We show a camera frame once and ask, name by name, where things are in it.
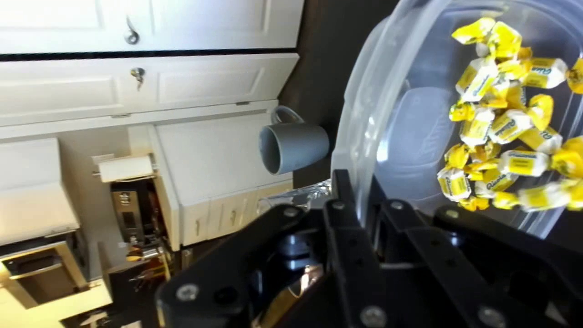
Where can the clear plastic bowl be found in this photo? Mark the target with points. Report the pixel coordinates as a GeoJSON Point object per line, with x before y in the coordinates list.
{"type": "Point", "coordinates": [419, 121]}

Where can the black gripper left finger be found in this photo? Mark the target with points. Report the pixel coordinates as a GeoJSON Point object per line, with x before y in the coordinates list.
{"type": "Point", "coordinates": [284, 267]}

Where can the white kitchen appliance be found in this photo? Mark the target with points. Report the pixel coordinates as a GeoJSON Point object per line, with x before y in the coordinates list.
{"type": "Point", "coordinates": [36, 243]}

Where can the gray mug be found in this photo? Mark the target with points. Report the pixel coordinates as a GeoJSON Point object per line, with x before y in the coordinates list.
{"type": "Point", "coordinates": [295, 148]}

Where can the yellow wrapped candy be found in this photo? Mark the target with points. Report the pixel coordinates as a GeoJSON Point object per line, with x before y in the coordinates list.
{"type": "Point", "coordinates": [462, 112]}
{"type": "Point", "coordinates": [543, 196]}
{"type": "Point", "coordinates": [473, 30]}
{"type": "Point", "coordinates": [503, 39]}
{"type": "Point", "coordinates": [544, 74]}
{"type": "Point", "coordinates": [510, 94]}
{"type": "Point", "coordinates": [510, 126]}
{"type": "Point", "coordinates": [539, 110]}
{"type": "Point", "coordinates": [455, 156]}
{"type": "Point", "coordinates": [475, 79]}
{"type": "Point", "coordinates": [475, 126]}
{"type": "Point", "coordinates": [568, 161]}
{"type": "Point", "coordinates": [575, 75]}
{"type": "Point", "coordinates": [453, 183]}
{"type": "Point", "coordinates": [541, 141]}
{"type": "Point", "coordinates": [521, 163]}
{"type": "Point", "coordinates": [473, 203]}
{"type": "Point", "coordinates": [493, 181]}

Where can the white cabinet door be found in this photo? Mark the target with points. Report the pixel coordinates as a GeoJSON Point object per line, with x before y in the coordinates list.
{"type": "Point", "coordinates": [211, 21]}

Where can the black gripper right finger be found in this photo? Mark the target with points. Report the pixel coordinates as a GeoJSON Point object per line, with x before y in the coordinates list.
{"type": "Point", "coordinates": [461, 274]}

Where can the metal drawer knob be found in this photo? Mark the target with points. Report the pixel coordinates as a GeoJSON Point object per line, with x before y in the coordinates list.
{"type": "Point", "coordinates": [138, 75]}

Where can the white base cabinet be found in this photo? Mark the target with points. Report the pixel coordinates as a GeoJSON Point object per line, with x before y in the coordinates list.
{"type": "Point", "coordinates": [206, 165]}

